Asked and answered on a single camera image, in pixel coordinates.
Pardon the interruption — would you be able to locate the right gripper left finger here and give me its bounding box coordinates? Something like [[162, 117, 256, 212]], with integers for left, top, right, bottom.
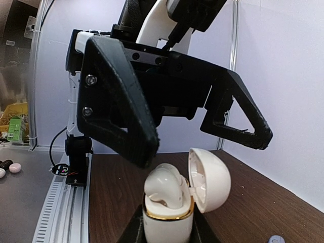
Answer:
[[117, 205, 144, 243]]

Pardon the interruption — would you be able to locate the white earbud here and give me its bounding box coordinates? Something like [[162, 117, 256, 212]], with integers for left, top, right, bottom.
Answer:
[[144, 163, 183, 210]]

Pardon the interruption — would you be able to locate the green white carton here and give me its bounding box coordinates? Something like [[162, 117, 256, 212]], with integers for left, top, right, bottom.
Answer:
[[7, 116, 26, 144]]

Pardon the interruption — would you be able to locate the left aluminium frame post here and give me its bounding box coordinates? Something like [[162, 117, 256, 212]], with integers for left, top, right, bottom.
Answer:
[[27, 0, 54, 152]]

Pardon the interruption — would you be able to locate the pink earbud case outside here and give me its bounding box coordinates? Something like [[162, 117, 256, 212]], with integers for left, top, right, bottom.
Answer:
[[9, 163, 22, 174]]

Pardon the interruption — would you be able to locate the white earbud case outside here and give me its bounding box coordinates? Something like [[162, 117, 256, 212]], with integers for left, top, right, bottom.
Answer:
[[0, 168, 6, 179]]

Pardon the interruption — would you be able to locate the front aluminium rail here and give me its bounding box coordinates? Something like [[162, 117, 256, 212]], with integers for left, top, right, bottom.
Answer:
[[32, 154, 92, 243]]

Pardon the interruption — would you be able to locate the black earbud case outside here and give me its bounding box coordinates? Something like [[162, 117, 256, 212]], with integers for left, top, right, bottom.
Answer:
[[0, 159, 13, 170]]

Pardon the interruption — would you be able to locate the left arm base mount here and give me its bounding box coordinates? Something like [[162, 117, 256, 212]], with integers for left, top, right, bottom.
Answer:
[[50, 164, 88, 187]]

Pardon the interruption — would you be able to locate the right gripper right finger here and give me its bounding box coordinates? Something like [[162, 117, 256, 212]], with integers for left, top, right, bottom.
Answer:
[[192, 217, 221, 243]]

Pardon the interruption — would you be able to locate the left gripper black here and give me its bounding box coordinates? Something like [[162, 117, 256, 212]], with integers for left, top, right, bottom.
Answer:
[[66, 29, 273, 168]]

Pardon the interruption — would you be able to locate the lavender earbud charging case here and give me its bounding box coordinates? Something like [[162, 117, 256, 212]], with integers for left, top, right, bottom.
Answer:
[[268, 235, 285, 243]]

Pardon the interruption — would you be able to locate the cream white charging case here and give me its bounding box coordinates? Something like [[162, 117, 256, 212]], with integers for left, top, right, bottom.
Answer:
[[142, 148, 231, 242]]

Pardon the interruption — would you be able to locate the yellow plastic bin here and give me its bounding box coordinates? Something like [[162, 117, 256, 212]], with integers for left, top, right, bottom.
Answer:
[[1, 102, 28, 133]]

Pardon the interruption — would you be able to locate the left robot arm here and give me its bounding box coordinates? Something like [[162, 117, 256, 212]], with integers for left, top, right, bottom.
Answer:
[[66, 1, 273, 168]]

